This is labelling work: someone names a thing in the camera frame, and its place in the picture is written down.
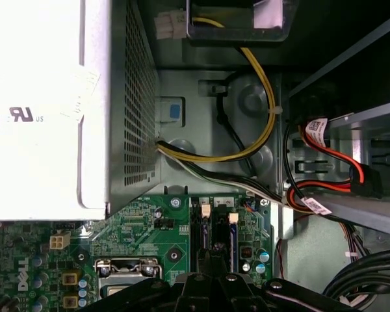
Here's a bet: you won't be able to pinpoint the white wire connector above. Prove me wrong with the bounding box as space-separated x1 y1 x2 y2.
154 9 187 40

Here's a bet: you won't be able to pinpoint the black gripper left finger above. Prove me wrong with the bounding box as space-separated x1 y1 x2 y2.
81 249 220 312

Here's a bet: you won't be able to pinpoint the yellow power wires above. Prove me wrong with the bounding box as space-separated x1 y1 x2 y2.
155 16 279 163

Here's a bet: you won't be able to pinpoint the black PC case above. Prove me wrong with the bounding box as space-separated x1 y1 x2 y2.
0 0 390 312

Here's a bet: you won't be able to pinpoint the metal drive cage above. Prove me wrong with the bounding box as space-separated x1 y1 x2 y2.
287 12 390 235

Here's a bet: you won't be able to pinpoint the grey power supply unit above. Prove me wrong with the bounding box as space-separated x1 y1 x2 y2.
0 0 160 222

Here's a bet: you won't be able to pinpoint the CPU socket metal cover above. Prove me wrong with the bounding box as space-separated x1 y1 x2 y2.
94 257 162 300

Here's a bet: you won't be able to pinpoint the green motherboard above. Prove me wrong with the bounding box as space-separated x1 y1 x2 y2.
0 193 274 312

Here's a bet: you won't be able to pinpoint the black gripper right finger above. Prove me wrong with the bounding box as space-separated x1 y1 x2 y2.
214 249 358 312

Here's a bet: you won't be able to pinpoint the red black power wire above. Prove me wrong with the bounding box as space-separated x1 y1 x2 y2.
284 118 384 216

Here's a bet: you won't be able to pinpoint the silver CPU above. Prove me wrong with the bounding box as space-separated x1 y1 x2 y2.
99 276 144 300

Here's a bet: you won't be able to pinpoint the black cable bundle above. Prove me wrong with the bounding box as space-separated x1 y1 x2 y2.
321 248 390 302

